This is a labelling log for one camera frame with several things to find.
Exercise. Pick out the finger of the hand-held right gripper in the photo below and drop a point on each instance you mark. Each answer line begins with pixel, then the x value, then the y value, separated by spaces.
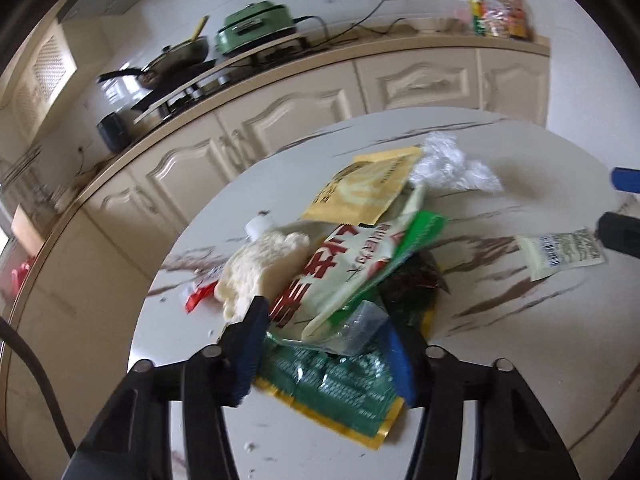
pixel 622 235
pixel 627 179

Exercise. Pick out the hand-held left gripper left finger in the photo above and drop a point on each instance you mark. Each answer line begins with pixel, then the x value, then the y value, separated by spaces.
pixel 250 355

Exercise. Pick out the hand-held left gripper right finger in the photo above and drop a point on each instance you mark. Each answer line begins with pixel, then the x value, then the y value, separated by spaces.
pixel 400 360

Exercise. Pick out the clear plastic wrapper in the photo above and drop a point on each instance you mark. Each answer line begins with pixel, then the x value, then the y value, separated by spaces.
pixel 360 327

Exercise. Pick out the cream sachet with barcode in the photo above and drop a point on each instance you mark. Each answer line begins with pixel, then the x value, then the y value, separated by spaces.
pixel 555 255

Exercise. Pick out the green packet with yellow edge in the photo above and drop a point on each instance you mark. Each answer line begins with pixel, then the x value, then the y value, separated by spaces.
pixel 330 380

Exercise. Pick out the dark red wrapper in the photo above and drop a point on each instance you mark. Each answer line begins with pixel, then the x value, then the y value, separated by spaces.
pixel 412 285

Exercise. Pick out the red and white stick packet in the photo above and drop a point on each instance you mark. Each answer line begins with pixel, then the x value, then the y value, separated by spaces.
pixel 197 297

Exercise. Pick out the large red and white packet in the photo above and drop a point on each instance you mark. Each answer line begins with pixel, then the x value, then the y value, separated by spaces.
pixel 340 265

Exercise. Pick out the yellow sachet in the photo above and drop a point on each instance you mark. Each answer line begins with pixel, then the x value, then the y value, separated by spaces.
pixel 360 190

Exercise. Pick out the white plastic wrap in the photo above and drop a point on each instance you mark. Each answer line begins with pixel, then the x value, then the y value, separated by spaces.
pixel 445 165

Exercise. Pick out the round white marble table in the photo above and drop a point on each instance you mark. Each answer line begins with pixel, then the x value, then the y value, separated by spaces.
pixel 500 340

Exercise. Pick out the group of condiment bottles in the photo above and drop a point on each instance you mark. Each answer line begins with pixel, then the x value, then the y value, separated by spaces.
pixel 495 10

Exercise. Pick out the red plastic basket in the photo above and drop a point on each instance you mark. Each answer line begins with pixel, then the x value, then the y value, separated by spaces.
pixel 20 277

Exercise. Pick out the wooden cutting board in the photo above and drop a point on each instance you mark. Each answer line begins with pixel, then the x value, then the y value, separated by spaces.
pixel 25 230

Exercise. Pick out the black electric kettle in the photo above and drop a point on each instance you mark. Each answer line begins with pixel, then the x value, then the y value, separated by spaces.
pixel 114 132

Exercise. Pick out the black gas stove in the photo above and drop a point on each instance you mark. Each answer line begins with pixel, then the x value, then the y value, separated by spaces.
pixel 145 114

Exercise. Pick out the black induction cooker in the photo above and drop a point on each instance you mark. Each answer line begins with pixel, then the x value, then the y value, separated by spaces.
pixel 165 91

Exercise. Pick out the wok with glass lid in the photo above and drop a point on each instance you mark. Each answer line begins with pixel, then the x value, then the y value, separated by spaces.
pixel 175 57

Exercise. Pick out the green electric cooker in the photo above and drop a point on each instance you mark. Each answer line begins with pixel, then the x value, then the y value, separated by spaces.
pixel 250 27

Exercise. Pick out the narrow cream lattice door cabinet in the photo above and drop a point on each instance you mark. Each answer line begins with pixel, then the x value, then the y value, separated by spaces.
pixel 47 70

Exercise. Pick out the wall rack with hanging utensils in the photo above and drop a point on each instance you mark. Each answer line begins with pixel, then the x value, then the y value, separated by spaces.
pixel 20 170

